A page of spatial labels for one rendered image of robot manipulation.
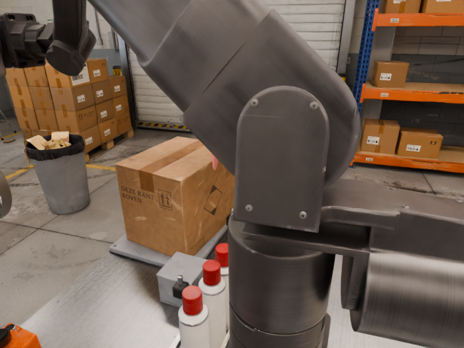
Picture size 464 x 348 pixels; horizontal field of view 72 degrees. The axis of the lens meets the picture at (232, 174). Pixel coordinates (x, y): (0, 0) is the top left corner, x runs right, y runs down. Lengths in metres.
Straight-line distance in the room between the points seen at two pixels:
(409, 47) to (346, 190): 4.45
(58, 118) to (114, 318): 3.46
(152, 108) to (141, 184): 4.29
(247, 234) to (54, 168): 2.82
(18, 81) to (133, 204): 3.52
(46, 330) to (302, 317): 0.81
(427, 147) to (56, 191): 3.72
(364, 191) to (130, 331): 0.75
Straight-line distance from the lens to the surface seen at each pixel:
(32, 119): 4.43
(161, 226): 0.96
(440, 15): 3.78
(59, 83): 4.03
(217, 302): 0.63
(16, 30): 0.93
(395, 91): 3.77
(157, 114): 5.19
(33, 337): 0.41
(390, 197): 0.17
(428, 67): 4.67
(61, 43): 0.83
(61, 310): 0.97
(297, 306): 0.17
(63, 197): 3.06
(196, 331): 0.58
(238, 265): 0.16
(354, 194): 0.16
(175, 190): 0.86
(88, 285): 1.01
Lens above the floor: 1.48
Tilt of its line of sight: 25 degrees down
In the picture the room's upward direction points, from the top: straight up
